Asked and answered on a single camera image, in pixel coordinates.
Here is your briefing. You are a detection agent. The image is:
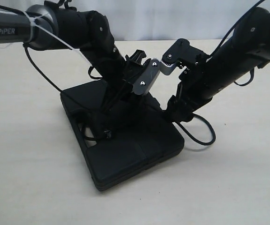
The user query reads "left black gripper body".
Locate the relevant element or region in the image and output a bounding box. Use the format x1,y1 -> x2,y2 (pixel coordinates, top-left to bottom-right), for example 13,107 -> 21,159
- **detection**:
101,49 -> 149,92

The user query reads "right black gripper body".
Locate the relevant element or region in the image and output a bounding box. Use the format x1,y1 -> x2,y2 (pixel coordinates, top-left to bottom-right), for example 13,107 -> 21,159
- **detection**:
175,68 -> 213,113

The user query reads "black plastic carrying case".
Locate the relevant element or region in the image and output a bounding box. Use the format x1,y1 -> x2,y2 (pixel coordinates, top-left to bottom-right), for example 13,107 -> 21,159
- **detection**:
60,80 -> 185,191

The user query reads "black cord with frayed knot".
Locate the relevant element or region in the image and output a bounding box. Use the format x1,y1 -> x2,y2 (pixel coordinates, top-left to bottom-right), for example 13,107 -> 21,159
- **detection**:
80,112 -> 216,146

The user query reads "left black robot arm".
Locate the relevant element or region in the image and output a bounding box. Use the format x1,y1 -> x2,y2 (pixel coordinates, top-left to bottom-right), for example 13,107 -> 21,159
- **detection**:
0,0 -> 146,110

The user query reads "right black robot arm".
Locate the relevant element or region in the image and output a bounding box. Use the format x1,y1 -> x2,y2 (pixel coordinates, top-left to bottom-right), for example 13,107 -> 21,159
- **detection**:
162,7 -> 270,122

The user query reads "white backdrop curtain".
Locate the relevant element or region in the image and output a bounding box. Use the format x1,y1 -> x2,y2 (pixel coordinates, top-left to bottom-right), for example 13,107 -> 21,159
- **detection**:
0,0 -> 270,43

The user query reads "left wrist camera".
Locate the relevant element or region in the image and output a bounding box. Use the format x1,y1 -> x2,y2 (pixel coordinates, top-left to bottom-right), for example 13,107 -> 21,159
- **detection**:
132,58 -> 161,95

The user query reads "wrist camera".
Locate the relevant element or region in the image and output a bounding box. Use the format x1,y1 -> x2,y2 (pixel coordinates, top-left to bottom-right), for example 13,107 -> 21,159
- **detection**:
132,58 -> 161,95
160,38 -> 209,75

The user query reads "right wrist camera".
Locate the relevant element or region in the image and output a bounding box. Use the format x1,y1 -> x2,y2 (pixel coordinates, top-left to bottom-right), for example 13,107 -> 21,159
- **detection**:
160,38 -> 209,75

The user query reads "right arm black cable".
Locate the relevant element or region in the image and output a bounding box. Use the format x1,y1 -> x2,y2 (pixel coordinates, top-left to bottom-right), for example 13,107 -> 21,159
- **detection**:
214,0 -> 267,86

